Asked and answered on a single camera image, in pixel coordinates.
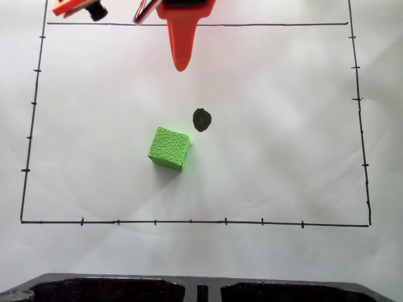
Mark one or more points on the black frame with openings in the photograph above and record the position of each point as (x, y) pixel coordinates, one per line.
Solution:
(204, 287)

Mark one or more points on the black dot mark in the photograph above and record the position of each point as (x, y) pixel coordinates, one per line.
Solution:
(201, 120)

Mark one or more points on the green textured foam block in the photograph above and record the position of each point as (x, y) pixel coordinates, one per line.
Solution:
(168, 148)

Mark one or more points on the black camera in orange mount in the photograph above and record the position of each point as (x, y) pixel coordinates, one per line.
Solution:
(67, 7)

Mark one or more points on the white paper sheet black frame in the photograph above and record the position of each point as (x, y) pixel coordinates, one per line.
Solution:
(283, 157)

